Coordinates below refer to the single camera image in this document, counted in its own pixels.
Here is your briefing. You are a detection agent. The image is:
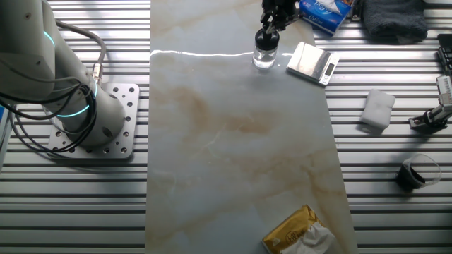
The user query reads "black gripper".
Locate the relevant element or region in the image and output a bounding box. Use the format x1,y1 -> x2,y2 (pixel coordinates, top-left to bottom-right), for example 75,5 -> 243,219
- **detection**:
260,0 -> 301,35

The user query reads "black knobbed jar lid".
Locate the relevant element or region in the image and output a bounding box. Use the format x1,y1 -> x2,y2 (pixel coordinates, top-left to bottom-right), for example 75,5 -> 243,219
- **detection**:
254,28 -> 280,52

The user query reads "blue tissue pack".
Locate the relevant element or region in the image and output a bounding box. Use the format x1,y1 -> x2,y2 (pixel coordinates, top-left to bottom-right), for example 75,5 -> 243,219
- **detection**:
299,0 -> 354,37

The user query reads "silver digital pocket scale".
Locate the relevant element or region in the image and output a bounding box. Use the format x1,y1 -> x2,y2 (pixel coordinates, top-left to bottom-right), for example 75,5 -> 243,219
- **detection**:
285,41 -> 340,87

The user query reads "dark grey towel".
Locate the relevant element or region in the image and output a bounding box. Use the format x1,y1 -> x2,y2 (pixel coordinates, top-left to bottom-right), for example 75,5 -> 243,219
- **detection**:
362,0 -> 429,45

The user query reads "white foam sponge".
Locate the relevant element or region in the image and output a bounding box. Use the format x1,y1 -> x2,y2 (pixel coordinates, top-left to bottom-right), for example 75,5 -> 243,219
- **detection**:
359,88 -> 396,131

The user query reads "clear plastic cup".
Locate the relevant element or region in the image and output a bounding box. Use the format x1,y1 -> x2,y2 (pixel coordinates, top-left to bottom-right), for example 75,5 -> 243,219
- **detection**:
395,153 -> 442,193

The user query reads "gold tissue pack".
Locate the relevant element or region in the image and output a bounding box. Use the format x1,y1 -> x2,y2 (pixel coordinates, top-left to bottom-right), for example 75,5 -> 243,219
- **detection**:
261,204 -> 342,254

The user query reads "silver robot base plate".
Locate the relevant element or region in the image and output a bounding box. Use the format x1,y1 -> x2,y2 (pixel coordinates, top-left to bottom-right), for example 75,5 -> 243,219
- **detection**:
47,83 -> 141,159

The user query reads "small silver camera on stand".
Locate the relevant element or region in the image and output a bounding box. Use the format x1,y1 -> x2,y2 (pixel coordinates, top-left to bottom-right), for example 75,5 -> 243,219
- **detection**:
408,75 -> 452,135

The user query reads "thick grey robot cable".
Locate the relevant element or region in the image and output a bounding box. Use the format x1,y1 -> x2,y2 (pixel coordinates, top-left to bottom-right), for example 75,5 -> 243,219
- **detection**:
54,19 -> 107,86

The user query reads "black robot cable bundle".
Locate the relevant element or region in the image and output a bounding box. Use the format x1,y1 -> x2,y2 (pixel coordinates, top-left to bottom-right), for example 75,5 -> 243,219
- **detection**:
0,83 -> 99,155

